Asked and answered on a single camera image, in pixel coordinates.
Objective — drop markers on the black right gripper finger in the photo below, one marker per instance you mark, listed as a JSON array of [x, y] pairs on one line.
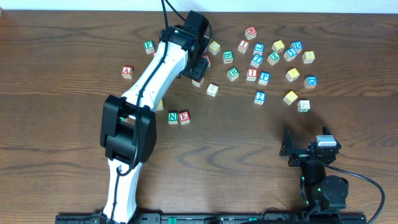
[[326, 131], [287, 147]]

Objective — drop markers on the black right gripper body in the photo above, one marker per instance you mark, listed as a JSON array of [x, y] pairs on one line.
[[302, 155]]

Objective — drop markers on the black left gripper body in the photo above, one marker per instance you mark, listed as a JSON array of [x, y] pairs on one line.
[[198, 69]]

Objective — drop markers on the red u block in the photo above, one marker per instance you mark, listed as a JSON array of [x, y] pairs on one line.
[[208, 59], [198, 83]]

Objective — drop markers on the green R wooden block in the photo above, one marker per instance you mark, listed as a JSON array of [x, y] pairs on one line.
[[233, 74]]

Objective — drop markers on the red E wooden block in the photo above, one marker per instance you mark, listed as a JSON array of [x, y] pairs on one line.
[[184, 117]]

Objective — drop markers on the green N wooden block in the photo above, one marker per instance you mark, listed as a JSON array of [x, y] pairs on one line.
[[173, 118]]

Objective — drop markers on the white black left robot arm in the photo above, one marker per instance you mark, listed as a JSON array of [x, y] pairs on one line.
[[128, 127]]

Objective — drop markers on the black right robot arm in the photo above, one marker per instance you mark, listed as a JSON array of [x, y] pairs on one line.
[[323, 193]]

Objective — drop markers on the plain wood top block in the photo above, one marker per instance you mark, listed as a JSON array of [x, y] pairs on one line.
[[212, 89]]

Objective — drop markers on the wood L top block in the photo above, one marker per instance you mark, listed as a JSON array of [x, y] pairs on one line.
[[303, 106]]

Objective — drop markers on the green B wooden block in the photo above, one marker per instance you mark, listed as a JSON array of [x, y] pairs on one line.
[[228, 56]]

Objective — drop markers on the yellow S wooden block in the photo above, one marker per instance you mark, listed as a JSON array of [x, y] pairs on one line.
[[290, 97]]

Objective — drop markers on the yellow G wooden block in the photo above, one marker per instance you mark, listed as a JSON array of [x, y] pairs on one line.
[[160, 106]]

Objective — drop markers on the blue D block lower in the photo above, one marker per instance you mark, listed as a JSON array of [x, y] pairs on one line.
[[310, 82]]

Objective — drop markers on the blue d block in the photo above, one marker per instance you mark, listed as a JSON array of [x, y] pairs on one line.
[[310, 82], [296, 46]]

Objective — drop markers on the green F wooden block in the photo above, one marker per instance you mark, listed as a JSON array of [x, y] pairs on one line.
[[149, 47]]

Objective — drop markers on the red I block upper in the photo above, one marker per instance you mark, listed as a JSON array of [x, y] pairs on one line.
[[243, 46]]

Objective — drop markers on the red i block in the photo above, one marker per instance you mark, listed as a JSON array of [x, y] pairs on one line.
[[243, 46], [251, 74]]

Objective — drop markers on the blue 2 wooden block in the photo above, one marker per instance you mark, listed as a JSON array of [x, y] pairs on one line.
[[260, 98]]

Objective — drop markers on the red I block lower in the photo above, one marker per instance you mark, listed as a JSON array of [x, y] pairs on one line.
[[251, 74]]

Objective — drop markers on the blue T wooden block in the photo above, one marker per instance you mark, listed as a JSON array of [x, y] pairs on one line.
[[256, 60]]

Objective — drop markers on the yellow A wooden block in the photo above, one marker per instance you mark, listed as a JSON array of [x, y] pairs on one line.
[[292, 74]]

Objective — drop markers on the red H wooden block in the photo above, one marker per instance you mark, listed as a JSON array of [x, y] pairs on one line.
[[250, 33]]

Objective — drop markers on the blue L wooden block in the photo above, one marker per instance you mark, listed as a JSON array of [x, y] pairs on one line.
[[258, 49]]

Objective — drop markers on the red A wooden block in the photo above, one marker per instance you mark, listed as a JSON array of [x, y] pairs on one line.
[[127, 72]]

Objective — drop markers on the blue P wooden block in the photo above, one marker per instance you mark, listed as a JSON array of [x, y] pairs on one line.
[[264, 78]]

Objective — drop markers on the yellow 8 wooden block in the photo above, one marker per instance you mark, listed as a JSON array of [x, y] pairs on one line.
[[308, 57]]

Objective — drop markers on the green Z wooden block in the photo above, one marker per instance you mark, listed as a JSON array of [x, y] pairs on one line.
[[273, 58]]

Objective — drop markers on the blue 5 wooden block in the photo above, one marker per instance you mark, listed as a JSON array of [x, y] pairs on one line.
[[290, 54]]

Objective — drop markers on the yellow block near D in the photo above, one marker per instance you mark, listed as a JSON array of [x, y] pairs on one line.
[[278, 46]]

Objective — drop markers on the blue D block upper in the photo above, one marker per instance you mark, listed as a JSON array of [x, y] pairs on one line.
[[296, 46]]

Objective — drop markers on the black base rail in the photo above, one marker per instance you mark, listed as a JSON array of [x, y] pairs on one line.
[[155, 218]]

